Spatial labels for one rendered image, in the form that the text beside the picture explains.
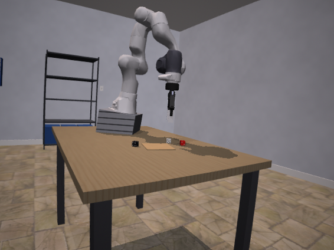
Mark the tan square mat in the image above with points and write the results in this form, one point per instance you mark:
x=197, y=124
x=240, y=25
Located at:
x=157, y=146

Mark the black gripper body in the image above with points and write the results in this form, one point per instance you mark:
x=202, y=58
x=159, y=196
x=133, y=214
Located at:
x=172, y=86

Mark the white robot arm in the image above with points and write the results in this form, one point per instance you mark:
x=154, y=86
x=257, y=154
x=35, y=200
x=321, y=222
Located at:
x=171, y=65

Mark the black die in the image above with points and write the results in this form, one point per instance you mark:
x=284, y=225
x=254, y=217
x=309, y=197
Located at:
x=135, y=143

